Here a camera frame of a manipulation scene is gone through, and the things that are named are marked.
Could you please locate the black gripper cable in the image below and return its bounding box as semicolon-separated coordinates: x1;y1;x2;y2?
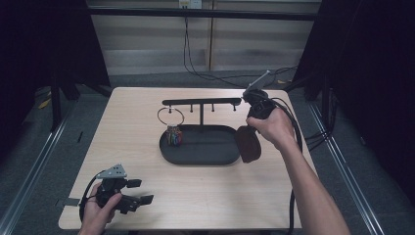
270;97;304;235
78;170;106;223

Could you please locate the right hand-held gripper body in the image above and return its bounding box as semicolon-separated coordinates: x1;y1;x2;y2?
242;70;279;120

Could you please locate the person's right hand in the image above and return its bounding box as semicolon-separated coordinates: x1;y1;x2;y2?
246;107;297;153

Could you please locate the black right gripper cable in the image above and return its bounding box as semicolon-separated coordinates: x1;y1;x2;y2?
270;97;304;235

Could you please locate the brown leather pouch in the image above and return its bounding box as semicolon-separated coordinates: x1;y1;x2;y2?
234;125;262;164

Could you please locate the person's left hand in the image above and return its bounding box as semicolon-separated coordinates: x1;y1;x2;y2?
77;182;123;235

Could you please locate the metal floor rail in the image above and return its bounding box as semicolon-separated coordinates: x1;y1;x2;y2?
0;99;78;235
308;103;388;235

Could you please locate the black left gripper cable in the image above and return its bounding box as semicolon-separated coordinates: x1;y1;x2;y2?
78;170;106;223

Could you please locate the dark curtain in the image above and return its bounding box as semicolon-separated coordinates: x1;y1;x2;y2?
283;0;415;197
0;0;112;158

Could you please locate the black key stand with tray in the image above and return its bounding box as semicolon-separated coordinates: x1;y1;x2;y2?
159;97;243;166

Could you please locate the black stand leg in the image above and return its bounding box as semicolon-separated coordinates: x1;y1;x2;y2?
49;72;64;132

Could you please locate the key ring with colourful tags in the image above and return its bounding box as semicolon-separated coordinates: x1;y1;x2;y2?
157;106;186;148

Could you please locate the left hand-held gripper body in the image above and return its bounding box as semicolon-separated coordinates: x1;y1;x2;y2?
95;164;142;215

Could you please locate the black hanging wall cable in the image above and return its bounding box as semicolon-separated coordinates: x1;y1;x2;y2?
182;16;299;89

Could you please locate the black horizontal frame bar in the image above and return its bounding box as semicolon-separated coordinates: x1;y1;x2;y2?
87;7;323;22

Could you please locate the grey tape strip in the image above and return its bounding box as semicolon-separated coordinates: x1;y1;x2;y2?
63;197;81;208

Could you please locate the white wall socket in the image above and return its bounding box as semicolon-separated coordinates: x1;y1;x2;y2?
178;0;204;10

